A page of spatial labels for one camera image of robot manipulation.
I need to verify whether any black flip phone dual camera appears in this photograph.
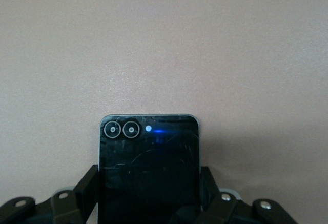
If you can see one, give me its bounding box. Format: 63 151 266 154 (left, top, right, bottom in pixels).
97 114 201 224

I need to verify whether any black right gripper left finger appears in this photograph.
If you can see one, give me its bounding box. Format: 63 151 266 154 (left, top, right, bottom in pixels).
0 164 99 224

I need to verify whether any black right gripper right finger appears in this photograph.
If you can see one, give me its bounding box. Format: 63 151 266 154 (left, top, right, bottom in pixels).
200 166 299 224

